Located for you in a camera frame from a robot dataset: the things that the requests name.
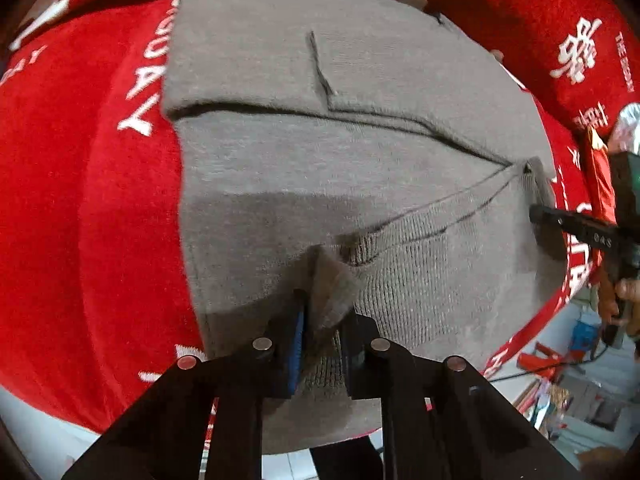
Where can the person's right hand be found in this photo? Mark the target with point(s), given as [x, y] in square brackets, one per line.
[619, 303]

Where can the red patterned bed blanket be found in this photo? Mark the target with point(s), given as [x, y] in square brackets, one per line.
[95, 302]

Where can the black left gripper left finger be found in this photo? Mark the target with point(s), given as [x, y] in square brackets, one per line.
[287, 332]

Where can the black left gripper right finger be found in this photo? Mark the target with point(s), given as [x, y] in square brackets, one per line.
[358, 362]

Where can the grey knit sweater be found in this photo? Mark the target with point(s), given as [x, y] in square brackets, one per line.
[370, 155]

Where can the cluttered items on floor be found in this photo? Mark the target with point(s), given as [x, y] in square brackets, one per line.
[603, 406]

